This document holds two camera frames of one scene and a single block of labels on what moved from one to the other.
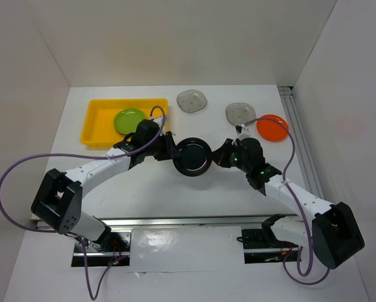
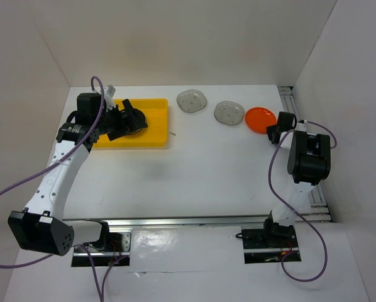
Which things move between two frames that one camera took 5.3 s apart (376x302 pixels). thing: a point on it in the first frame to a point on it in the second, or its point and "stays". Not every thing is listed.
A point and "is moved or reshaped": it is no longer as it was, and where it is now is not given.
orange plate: (271, 130) is moved or reshaped
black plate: (195, 156) to (135, 121)
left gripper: (169, 151) to (121, 131)
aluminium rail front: (291, 219) stays
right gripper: (220, 156) to (270, 131)
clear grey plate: (240, 113) to (229, 112)
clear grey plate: (192, 100) stays
